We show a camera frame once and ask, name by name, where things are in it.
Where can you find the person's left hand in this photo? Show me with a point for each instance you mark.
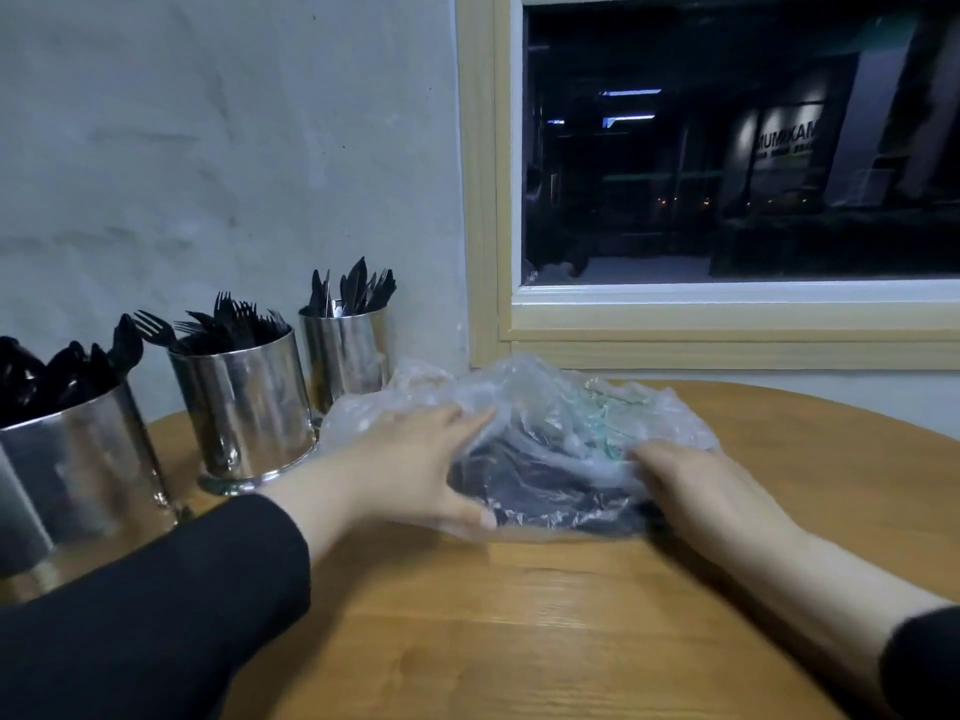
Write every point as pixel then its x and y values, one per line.
pixel 398 472

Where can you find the person's right hand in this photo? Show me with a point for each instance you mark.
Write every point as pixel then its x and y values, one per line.
pixel 713 502

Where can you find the clear plastic bag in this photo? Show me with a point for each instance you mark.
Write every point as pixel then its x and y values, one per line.
pixel 555 420

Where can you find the bunch of black knives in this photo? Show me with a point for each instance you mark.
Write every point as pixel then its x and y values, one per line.
pixel 353 289

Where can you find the bunch of black forks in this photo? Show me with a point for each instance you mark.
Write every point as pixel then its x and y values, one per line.
pixel 225 325

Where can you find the bunch of black spoons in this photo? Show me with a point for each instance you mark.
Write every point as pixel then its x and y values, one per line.
pixel 53 375

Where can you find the person's right forearm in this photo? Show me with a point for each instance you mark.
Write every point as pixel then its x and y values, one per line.
pixel 855 622

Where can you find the person's left forearm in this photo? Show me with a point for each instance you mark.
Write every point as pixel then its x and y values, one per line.
pixel 150 607

